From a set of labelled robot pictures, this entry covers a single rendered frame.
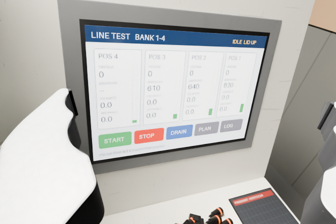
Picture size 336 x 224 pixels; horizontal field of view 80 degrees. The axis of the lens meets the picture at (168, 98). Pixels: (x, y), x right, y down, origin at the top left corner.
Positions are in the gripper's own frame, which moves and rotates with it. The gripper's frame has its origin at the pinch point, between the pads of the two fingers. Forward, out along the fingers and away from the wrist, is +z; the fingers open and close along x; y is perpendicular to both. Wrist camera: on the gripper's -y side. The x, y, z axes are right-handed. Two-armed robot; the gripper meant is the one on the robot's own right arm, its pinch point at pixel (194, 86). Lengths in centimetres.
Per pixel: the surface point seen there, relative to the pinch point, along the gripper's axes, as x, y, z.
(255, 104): 19.5, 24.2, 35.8
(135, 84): -9.5, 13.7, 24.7
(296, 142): 105, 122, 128
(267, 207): 26, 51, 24
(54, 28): -21.5, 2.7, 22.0
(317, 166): 114, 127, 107
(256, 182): 25, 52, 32
